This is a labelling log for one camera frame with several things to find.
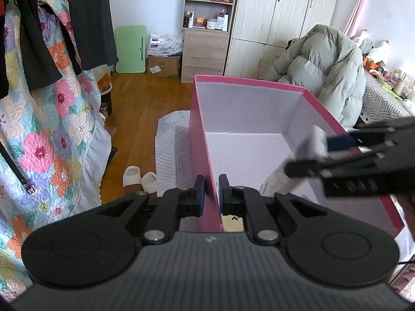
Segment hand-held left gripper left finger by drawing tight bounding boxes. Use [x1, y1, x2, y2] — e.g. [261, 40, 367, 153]
[95, 175, 206, 246]

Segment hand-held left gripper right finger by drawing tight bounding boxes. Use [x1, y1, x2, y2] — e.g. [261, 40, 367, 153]
[219, 174, 327, 246]

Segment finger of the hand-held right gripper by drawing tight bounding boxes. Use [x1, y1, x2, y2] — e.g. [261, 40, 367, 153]
[284, 152, 399, 179]
[327, 126, 398, 152]

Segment long white box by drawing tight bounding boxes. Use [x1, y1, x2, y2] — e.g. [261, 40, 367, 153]
[262, 126, 329, 198]

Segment pink cardboard box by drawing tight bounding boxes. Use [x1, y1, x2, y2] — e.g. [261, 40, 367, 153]
[189, 75, 404, 238]

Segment white slipper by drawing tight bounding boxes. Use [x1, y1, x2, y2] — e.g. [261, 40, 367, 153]
[122, 166, 142, 188]
[142, 172, 158, 196]

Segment white striped cloth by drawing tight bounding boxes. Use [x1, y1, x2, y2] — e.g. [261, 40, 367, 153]
[155, 109, 195, 198]

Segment patterned bed sheet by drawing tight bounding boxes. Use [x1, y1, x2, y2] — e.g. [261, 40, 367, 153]
[357, 68, 415, 127]

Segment grey puffer jacket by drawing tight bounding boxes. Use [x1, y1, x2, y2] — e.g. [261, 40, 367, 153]
[263, 24, 366, 128]

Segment white plush goose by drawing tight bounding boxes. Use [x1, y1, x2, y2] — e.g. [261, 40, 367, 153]
[368, 40, 390, 65]
[353, 30, 372, 54]

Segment dark stool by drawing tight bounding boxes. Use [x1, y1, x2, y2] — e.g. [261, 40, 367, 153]
[100, 91, 113, 117]

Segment brown cardboard box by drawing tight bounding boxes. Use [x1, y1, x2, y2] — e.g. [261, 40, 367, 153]
[147, 54, 182, 78]

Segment pink curtain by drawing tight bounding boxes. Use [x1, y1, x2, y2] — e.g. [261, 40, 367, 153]
[344, 0, 370, 39]

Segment light wooden wardrobe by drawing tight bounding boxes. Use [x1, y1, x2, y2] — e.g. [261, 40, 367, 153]
[224, 0, 342, 80]

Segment wooden shelf cabinet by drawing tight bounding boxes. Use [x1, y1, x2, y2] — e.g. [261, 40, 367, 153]
[181, 0, 241, 84]

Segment white plastic package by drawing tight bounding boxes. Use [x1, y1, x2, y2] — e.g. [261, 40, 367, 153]
[148, 32, 185, 57]

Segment green folding table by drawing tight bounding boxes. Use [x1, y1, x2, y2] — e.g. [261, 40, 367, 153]
[116, 25, 146, 74]

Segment floral quilt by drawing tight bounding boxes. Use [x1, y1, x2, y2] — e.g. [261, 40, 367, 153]
[0, 0, 112, 302]

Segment black belt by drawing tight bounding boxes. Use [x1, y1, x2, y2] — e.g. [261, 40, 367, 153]
[0, 142, 36, 195]

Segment black hanging garment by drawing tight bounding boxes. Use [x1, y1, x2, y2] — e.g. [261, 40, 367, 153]
[0, 15, 10, 99]
[13, 0, 82, 92]
[65, 0, 120, 71]

